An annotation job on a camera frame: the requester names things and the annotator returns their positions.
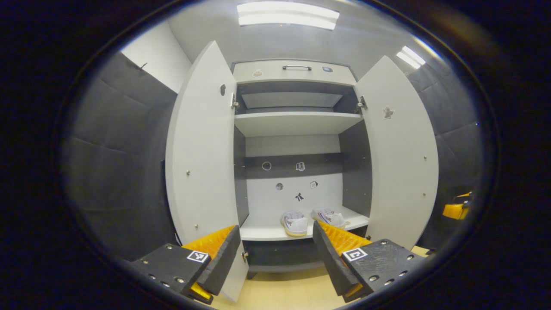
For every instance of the metal door hinge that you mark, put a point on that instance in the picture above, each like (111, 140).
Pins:
(245, 257)
(234, 101)
(361, 104)

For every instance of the small ceiling light panel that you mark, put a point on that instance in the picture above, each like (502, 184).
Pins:
(411, 57)

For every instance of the white cabinet door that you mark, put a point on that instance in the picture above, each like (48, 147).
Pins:
(202, 163)
(400, 163)

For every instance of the large ceiling light panel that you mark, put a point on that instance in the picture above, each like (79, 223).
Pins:
(288, 15)

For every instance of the white shoe cabinet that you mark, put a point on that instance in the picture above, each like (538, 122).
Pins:
(297, 125)

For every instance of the white cabinet shelf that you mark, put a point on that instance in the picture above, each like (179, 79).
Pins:
(262, 226)
(297, 125)

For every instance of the black backdrop cloth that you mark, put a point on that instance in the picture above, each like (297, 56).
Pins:
(120, 163)

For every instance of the white canvas shoe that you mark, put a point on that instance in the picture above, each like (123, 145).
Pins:
(295, 224)
(329, 217)

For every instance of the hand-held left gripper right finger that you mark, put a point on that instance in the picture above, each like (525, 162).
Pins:
(330, 262)

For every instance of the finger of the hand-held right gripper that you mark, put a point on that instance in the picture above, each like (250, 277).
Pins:
(455, 211)

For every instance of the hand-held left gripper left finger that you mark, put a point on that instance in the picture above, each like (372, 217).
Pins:
(224, 258)

